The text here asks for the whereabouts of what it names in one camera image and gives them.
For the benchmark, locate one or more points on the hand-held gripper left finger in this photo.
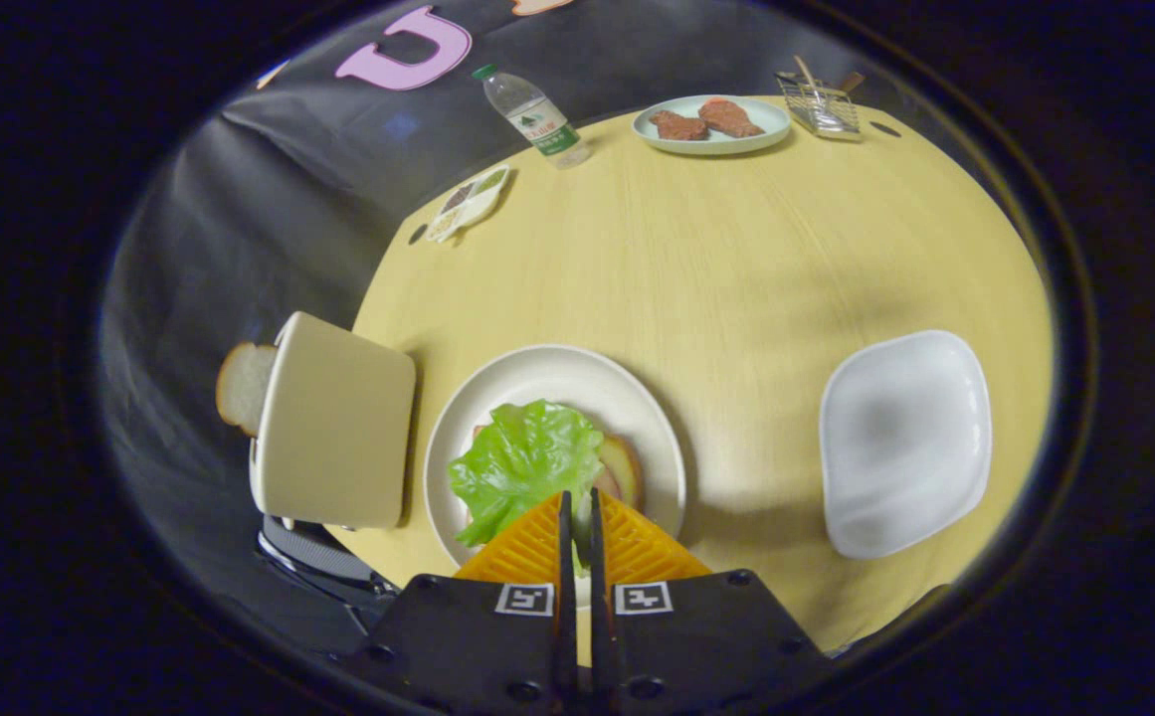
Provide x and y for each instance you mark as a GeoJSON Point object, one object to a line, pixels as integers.
{"type": "Point", "coordinates": [567, 557]}

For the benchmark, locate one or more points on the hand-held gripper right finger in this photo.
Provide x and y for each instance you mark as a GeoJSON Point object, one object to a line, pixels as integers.
{"type": "Point", "coordinates": [598, 557]}

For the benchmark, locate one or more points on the green lettuce leaf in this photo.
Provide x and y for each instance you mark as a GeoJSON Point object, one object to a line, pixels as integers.
{"type": "Point", "coordinates": [522, 462]}

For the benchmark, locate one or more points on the toasted bread slice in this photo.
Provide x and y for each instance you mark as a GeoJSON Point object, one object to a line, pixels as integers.
{"type": "Point", "coordinates": [622, 467]}
{"type": "Point", "coordinates": [244, 388]}

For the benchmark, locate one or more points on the beige round plate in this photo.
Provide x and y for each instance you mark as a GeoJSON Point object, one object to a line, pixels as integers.
{"type": "Point", "coordinates": [557, 373]}

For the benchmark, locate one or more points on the cream toaster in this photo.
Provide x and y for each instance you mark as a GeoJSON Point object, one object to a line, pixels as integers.
{"type": "Point", "coordinates": [338, 428]}

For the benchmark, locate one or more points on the white square plate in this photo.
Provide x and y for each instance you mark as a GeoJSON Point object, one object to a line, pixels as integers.
{"type": "Point", "coordinates": [905, 447]}

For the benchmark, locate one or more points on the white divided seasoning dish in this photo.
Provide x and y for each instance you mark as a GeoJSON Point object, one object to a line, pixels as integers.
{"type": "Point", "coordinates": [473, 204]}

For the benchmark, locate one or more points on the pale green round plate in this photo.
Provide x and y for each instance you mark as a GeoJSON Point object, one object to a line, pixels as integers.
{"type": "Point", "coordinates": [716, 146]}

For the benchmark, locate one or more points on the brown meat piece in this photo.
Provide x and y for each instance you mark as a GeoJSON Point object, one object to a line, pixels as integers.
{"type": "Point", "coordinates": [676, 126]}
{"type": "Point", "coordinates": [731, 117]}

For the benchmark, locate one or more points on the clear plastic water bottle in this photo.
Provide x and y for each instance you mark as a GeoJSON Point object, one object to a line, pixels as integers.
{"type": "Point", "coordinates": [537, 119]}

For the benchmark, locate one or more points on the black backdrop cloth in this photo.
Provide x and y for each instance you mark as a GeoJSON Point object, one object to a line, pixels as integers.
{"type": "Point", "coordinates": [239, 199]}

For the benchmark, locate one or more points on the clear glass utensil holder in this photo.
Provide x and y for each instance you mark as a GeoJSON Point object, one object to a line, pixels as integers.
{"type": "Point", "coordinates": [826, 114]}

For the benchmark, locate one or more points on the light wooden stick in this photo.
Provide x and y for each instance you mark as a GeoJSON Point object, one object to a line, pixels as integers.
{"type": "Point", "coordinates": [808, 78]}

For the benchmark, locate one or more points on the brown wooden utensil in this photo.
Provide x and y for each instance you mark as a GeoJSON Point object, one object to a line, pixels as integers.
{"type": "Point", "coordinates": [851, 83]}

